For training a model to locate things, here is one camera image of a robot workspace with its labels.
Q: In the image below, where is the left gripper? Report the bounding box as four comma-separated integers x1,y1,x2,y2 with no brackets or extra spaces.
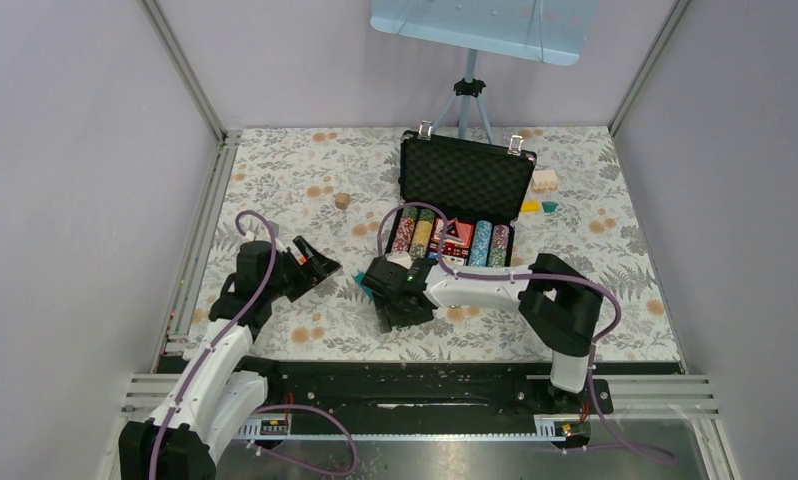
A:
264,236,339,301

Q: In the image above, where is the black poker case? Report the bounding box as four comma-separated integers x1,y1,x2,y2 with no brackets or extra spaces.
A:
387,123,537,267

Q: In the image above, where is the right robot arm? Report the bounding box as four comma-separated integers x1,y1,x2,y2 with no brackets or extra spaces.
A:
361,253,606,412

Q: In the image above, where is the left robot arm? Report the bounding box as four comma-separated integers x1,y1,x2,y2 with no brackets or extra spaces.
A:
118,236,341,479

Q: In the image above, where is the red card deck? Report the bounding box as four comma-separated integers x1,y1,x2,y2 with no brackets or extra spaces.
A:
429,219,475,259

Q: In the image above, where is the brown wooden cube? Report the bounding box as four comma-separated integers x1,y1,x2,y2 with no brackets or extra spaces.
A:
334,192,351,210

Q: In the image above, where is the clear all-in triangle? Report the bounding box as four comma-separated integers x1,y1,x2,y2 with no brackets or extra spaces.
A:
446,220,474,248

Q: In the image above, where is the floral table cloth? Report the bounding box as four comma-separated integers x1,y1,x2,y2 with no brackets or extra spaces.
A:
179,126,681,363

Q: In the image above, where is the yellow block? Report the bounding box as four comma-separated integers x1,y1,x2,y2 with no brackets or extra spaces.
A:
520,200,542,213

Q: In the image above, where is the green small block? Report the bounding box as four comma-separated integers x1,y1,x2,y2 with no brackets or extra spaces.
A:
541,201,559,214

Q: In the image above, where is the beige lego brick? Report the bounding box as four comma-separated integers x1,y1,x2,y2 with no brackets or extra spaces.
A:
531,169,559,192

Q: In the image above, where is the blue tripod stand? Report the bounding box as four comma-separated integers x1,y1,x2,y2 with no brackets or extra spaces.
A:
431,49,494,144

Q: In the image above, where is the light blue perforated board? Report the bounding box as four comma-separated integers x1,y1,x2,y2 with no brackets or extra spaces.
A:
370,0,599,66

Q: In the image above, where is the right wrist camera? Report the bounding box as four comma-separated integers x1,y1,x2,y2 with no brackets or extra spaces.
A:
385,252,413,269

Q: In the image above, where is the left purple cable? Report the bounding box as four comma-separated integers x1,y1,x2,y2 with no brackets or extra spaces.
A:
148,210,361,480

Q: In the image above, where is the purple cable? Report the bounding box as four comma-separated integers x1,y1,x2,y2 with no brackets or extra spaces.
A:
377,201,677,465
148,210,361,480

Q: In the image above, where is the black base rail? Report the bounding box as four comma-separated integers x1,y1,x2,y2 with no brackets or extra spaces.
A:
157,357,684,437

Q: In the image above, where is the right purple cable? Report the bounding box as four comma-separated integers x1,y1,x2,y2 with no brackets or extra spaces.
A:
377,201,677,465

